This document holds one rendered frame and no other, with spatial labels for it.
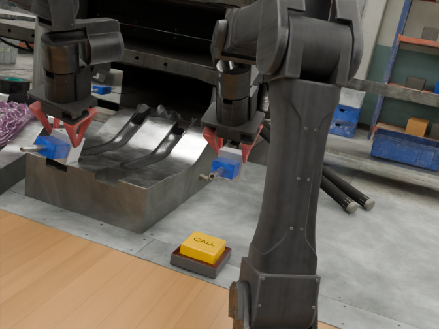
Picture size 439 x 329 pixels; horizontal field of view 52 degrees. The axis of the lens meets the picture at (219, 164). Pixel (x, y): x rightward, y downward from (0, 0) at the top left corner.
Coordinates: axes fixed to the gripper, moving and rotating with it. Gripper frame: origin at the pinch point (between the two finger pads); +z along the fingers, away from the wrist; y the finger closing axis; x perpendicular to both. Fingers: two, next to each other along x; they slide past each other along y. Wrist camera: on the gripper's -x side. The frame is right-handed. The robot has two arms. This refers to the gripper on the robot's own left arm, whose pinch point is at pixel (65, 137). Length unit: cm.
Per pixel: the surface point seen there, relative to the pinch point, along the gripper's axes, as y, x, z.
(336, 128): -17, -512, 270
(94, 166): -6.3, -0.4, 4.0
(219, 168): -28.2, -7.7, -2.0
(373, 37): -11, -621, 171
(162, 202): -19.6, -3.8, 8.4
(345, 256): -55, -14, 11
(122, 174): -11.5, -2.0, 4.5
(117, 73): 39, -72, 30
